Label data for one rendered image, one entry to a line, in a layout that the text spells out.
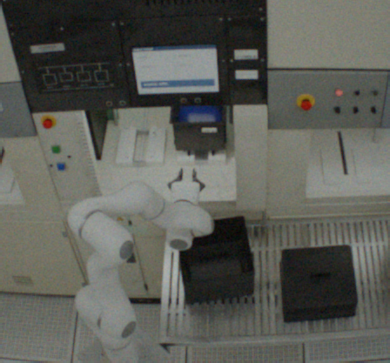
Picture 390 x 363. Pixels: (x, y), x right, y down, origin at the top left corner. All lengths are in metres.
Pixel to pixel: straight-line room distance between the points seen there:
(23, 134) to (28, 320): 1.35
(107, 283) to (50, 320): 1.59
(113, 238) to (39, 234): 1.29
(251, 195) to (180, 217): 0.59
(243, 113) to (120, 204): 0.65
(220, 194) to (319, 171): 0.44
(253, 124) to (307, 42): 0.38
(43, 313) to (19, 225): 0.71
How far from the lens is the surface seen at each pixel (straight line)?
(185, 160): 2.87
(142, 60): 2.25
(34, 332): 3.55
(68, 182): 2.76
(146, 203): 1.93
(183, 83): 2.30
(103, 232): 1.85
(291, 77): 2.28
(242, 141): 2.42
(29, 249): 3.21
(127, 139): 3.00
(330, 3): 2.13
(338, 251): 2.63
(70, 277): 3.36
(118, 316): 2.10
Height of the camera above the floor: 3.00
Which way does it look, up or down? 48 degrees down
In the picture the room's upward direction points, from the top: 6 degrees counter-clockwise
